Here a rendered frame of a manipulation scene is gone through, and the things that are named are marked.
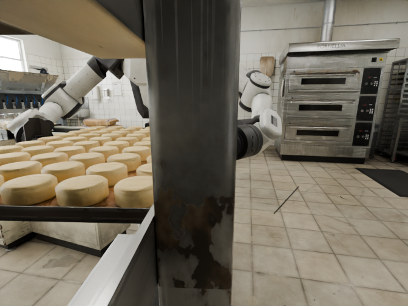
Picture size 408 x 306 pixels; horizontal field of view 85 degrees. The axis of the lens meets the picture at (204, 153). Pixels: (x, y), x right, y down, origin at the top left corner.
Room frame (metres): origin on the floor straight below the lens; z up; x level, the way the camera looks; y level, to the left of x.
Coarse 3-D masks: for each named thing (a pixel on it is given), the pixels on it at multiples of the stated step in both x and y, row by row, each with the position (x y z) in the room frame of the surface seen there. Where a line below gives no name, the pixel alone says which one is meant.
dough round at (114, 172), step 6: (114, 162) 0.30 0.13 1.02; (90, 168) 0.28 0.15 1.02; (96, 168) 0.28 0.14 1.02; (102, 168) 0.28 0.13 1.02; (108, 168) 0.28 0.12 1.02; (114, 168) 0.28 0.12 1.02; (120, 168) 0.28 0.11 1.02; (126, 168) 0.29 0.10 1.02; (90, 174) 0.26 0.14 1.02; (96, 174) 0.26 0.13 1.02; (102, 174) 0.26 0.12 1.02; (108, 174) 0.26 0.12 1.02; (114, 174) 0.26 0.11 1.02; (120, 174) 0.27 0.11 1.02; (126, 174) 0.28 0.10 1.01; (108, 180) 0.26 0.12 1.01; (114, 180) 0.26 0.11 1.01; (108, 186) 0.26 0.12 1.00
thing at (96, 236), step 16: (32, 224) 1.59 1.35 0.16; (48, 224) 1.53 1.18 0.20; (64, 224) 1.47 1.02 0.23; (80, 224) 1.42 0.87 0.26; (96, 224) 1.37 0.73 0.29; (112, 224) 1.50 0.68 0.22; (128, 224) 1.66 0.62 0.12; (48, 240) 1.58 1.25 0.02; (64, 240) 1.52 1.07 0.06; (80, 240) 1.43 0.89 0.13; (96, 240) 1.38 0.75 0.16; (112, 240) 1.52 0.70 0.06
